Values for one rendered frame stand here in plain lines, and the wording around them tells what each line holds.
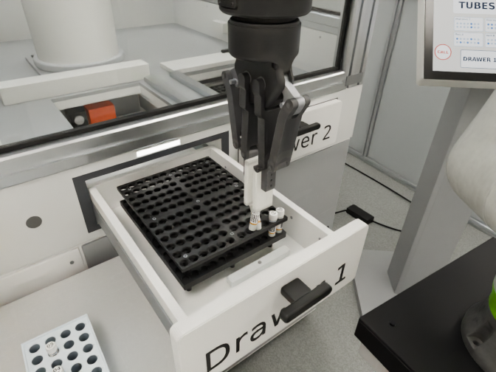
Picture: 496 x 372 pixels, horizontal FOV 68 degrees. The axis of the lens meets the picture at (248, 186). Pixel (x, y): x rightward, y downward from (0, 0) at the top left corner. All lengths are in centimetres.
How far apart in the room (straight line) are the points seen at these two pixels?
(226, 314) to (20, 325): 36
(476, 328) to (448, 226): 91
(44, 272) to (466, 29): 107
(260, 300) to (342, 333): 113
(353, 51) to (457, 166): 43
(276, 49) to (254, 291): 25
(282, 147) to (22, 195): 39
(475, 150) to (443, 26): 58
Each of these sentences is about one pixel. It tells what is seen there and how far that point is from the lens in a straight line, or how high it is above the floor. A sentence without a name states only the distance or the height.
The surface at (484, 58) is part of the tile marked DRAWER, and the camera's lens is 112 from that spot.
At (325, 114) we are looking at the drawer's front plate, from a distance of 88.
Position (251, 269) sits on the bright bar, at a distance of 54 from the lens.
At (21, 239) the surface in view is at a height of 85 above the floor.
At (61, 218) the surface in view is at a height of 86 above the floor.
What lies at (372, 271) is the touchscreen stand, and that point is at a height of 4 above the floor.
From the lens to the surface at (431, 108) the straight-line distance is 223.
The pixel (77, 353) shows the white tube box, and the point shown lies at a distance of 57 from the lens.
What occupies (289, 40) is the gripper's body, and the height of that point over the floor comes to 116.
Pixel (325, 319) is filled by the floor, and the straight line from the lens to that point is 156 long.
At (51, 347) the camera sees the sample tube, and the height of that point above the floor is 81.
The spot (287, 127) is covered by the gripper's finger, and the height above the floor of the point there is 108.
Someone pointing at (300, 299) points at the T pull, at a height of 91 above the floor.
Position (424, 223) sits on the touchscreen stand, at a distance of 144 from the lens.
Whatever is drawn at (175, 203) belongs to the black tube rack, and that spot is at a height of 90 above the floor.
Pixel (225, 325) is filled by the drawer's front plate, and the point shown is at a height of 90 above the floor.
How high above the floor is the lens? 124
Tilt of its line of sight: 35 degrees down
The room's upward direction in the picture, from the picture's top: 2 degrees clockwise
